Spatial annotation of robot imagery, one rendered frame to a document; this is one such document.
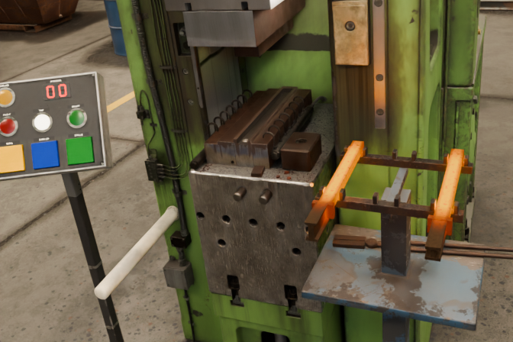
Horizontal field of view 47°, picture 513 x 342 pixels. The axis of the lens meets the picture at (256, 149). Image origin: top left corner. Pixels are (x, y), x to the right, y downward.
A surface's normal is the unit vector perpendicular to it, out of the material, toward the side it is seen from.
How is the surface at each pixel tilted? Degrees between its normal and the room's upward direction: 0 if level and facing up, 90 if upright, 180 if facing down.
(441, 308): 0
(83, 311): 0
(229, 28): 90
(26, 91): 60
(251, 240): 90
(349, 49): 90
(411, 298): 0
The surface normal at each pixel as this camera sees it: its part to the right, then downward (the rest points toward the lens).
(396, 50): -0.37, 0.45
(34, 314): -0.11, -0.89
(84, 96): 0.00, -0.07
